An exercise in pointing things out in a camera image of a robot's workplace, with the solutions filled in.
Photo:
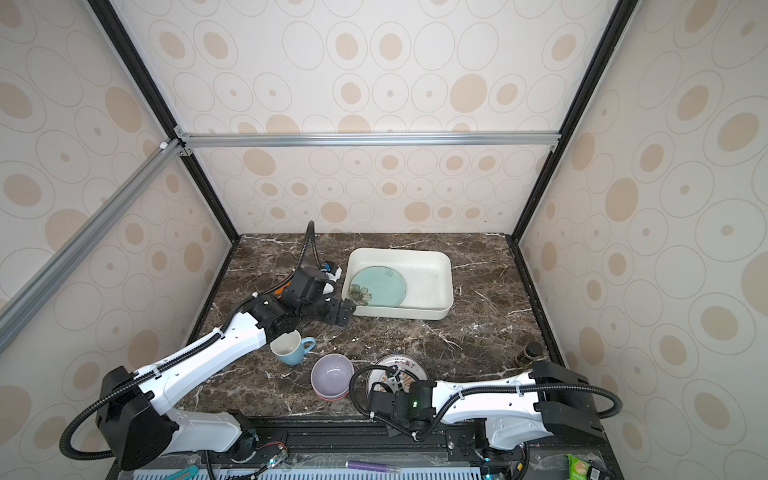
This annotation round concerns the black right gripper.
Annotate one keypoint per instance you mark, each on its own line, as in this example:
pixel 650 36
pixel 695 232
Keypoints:
pixel 390 434

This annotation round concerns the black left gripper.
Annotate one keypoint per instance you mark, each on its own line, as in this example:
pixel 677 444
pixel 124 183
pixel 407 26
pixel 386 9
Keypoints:
pixel 334 314

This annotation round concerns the orange sunburst patterned plate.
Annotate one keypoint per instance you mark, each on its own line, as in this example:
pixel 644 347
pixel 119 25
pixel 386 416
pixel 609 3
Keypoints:
pixel 408 366

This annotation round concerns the light green floral plate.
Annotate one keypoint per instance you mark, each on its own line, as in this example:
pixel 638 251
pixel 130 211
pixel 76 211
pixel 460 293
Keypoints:
pixel 377 286

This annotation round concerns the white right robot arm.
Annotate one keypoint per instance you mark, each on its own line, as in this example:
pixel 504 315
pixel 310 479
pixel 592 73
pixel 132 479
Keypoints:
pixel 547 400

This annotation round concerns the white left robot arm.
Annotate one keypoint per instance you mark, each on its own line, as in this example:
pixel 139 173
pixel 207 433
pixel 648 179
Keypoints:
pixel 135 419

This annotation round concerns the white plastic bin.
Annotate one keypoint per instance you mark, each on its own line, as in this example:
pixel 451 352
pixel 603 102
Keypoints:
pixel 428 277

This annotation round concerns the blue mug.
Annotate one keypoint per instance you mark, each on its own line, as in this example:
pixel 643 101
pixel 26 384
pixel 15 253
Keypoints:
pixel 291 348

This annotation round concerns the purple bowl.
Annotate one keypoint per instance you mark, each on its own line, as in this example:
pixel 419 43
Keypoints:
pixel 331 376

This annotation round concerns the purple pen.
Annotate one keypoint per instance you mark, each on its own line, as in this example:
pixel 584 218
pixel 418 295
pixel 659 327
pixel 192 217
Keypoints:
pixel 372 467

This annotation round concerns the green can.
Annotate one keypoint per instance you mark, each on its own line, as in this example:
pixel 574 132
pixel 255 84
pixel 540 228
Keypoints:
pixel 530 353

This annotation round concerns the green snack packet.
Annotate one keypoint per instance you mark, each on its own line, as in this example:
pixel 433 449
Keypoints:
pixel 582 470

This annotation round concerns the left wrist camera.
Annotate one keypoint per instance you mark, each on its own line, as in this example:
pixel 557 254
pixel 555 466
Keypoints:
pixel 309 284

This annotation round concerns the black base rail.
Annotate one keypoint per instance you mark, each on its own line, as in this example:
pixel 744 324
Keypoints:
pixel 318 448

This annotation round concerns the silver horizontal rail back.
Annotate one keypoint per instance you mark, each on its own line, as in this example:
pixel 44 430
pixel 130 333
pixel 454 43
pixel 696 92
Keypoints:
pixel 385 139

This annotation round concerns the black vertical frame post left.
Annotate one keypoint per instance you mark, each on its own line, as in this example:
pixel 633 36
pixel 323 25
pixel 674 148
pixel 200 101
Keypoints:
pixel 107 17

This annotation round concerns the black vertical frame post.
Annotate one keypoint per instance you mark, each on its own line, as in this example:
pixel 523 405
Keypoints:
pixel 616 26
pixel 107 17

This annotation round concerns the silver diagonal rail left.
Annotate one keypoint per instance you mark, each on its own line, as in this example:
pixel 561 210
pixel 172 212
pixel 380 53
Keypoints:
pixel 21 309

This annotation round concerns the black vertical frame post right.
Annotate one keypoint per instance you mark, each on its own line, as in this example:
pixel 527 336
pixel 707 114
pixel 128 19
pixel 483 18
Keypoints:
pixel 616 26

